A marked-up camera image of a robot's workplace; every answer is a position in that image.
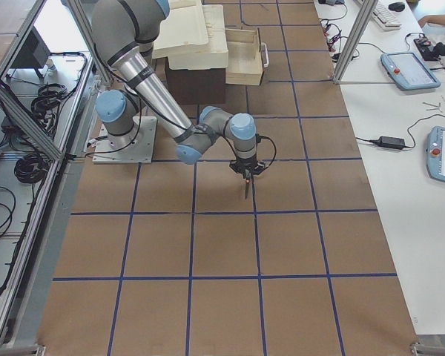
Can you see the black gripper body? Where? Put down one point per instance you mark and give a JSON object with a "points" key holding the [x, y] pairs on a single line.
{"points": [[245, 167]]}

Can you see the orange grey scissors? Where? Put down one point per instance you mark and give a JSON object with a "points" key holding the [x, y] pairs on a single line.
{"points": [[247, 186]]}

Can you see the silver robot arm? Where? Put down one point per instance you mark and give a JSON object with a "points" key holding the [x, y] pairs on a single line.
{"points": [[118, 30]]}

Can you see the light wooden drawer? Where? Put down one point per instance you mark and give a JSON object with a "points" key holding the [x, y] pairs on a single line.
{"points": [[245, 63]]}

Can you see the dark brown wooden cabinet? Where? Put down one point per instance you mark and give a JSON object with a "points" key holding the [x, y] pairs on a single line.
{"points": [[196, 87]]}

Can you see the black power adapter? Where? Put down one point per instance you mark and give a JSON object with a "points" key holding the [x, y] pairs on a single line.
{"points": [[389, 142]]}

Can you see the cream plastic tray lid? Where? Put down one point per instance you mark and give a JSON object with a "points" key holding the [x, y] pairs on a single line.
{"points": [[183, 31]]}

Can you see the upper blue teach pendant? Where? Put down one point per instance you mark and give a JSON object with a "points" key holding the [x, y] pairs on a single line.
{"points": [[409, 71]]}

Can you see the blue teach pendant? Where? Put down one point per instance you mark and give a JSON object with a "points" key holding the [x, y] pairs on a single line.
{"points": [[435, 153], [409, 71]]}

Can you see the lower blue teach pendant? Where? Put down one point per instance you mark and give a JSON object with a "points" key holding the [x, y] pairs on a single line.
{"points": [[435, 153]]}

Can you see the white keyboard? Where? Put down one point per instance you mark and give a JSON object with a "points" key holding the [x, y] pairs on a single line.
{"points": [[384, 19]]}

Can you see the black computer mouse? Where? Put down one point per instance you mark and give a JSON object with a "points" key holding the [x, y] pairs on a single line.
{"points": [[397, 6]]}

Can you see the white drawer handle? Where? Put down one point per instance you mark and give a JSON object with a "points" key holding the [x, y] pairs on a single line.
{"points": [[265, 55]]}

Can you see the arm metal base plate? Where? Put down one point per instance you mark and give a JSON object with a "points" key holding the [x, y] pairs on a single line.
{"points": [[134, 147]]}

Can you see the aluminium frame post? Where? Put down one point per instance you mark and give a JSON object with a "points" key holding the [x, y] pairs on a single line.
{"points": [[355, 35]]}

